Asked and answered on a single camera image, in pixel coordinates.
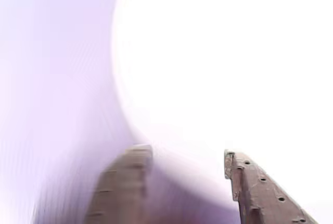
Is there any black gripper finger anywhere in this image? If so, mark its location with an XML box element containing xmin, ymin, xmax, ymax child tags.
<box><xmin>223</xmin><ymin>148</ymin><xmax>319</xmax><ymax>224</ymax></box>
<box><xmin>83</xmin><ymin>143</ymin><xmax>154</xmax><ymax>224</ymax></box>

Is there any white round plate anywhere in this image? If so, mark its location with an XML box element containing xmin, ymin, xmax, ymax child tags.
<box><xmin>110</xmin><ymin>0</ymin><xmax>333</xmax><ymax>224</ymax></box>

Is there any blue waffle cloth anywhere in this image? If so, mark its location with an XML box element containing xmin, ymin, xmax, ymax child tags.
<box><xmin>0</xmin><ymin>0</ymin><xmax>240</xmax><ymax>224</ymax></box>

